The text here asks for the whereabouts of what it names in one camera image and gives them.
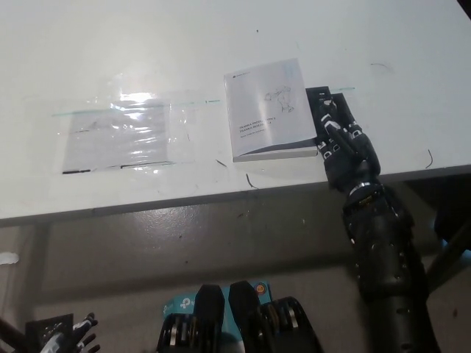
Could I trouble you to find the black foam tray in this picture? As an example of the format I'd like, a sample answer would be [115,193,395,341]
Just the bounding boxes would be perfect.
[304,86,358,138]

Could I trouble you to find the clear plastic sleeve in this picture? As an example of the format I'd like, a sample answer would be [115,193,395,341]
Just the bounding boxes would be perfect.
[22,82,196,177]

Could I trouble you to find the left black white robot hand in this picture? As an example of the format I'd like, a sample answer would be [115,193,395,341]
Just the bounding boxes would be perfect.
[38,312,101,353]

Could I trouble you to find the dark brown slanted bar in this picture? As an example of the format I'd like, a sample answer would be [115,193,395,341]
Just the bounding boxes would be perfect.
[0,315,27,350]

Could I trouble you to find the teal router box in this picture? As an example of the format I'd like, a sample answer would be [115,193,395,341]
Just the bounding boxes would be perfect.
[160,281,274,353]

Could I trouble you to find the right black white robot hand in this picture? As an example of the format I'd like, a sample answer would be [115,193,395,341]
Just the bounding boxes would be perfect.
[314,97,383,194]

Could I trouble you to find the white paperback manual book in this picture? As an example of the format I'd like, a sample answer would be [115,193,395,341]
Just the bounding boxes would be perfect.
[223,57,319,164]

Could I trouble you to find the black ribbed robot body block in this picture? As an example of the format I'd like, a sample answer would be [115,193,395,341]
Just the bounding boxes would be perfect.
[228,281,325,353]
[157,283,226,353]

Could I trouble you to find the dark slanted table leg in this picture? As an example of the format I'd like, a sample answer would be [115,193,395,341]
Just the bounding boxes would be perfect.
[428,220,471,282]

